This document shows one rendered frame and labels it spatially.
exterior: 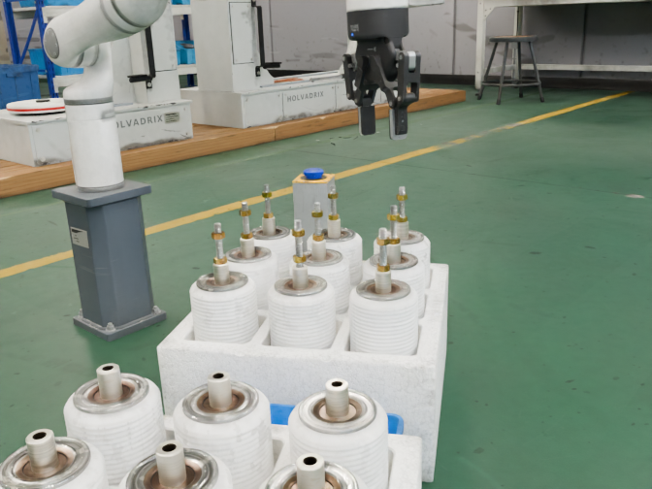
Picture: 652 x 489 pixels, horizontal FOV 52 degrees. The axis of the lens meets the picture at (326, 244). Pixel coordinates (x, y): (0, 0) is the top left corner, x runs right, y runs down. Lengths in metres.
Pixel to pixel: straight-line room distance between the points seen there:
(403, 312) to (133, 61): 2.64
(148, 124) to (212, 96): 0.63
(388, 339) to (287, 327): 0.14
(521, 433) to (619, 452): 0.14
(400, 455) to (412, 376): 0.19
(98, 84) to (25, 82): 4.16
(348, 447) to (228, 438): 0.11
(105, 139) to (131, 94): 2.01
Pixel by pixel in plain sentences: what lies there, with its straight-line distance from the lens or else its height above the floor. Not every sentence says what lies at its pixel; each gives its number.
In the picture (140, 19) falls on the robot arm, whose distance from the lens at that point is 1.19.
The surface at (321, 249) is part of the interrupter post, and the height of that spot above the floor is 0.27.
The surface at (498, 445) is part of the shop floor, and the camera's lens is 1.07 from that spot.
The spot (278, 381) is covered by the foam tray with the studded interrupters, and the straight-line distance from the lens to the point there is 0.94.
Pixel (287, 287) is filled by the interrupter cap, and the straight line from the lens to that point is 0.95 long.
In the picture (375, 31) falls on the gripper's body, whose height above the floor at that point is 0.59.
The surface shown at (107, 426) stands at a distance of 0.71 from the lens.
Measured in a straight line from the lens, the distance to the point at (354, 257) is 1.15.
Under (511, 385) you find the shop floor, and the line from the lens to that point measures 1.23.
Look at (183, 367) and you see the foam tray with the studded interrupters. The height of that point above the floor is 0.15.
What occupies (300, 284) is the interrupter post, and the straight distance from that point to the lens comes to 0.94.
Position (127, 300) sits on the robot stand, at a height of 0.07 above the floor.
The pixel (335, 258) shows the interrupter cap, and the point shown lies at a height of 0.25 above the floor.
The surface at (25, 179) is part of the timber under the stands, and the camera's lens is 2.91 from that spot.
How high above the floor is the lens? 0.61
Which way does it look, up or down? 18 degrees down
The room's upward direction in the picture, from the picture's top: 2 degrees counter-clockwise
